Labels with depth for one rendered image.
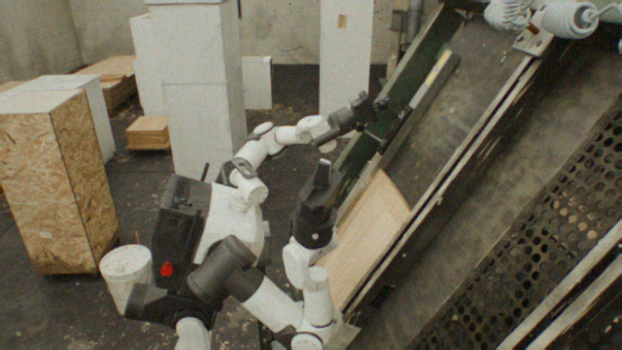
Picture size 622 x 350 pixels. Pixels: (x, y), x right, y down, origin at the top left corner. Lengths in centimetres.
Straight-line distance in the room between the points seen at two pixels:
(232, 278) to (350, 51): 416
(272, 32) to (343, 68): 457
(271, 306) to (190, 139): 289
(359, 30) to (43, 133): 342
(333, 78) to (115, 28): 634
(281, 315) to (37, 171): 215
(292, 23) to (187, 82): 592
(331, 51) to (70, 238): 334
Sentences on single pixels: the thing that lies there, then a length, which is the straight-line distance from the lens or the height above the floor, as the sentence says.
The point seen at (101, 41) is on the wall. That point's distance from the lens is 1044.
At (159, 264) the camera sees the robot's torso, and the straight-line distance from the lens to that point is 121.
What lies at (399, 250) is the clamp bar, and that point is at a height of 128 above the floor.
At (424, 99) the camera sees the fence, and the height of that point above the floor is 156.
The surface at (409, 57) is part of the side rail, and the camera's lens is 166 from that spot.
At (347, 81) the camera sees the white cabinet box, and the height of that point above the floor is 74.
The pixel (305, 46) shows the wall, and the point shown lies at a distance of 937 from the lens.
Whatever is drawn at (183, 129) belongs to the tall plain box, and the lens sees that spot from 377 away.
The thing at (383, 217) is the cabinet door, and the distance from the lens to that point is 136.
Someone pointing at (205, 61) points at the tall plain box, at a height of 128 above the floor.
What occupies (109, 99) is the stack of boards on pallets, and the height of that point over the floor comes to 29.
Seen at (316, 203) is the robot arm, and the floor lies 158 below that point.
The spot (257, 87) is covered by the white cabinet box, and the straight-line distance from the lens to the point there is 628.
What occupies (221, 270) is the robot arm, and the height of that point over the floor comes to 133.
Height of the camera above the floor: 197
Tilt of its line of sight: 27 degrees down
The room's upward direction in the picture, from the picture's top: straight up
